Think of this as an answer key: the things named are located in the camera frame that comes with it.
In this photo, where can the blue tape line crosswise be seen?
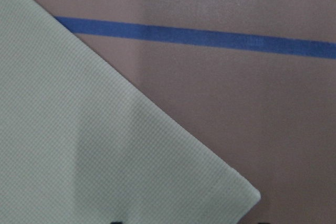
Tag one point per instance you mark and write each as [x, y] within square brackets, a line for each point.
[196, 37]

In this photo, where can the sage green long-sleeve shirt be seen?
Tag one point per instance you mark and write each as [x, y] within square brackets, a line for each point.
[81, 144]

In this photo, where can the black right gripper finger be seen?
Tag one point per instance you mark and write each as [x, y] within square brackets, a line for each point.
[116, 222]

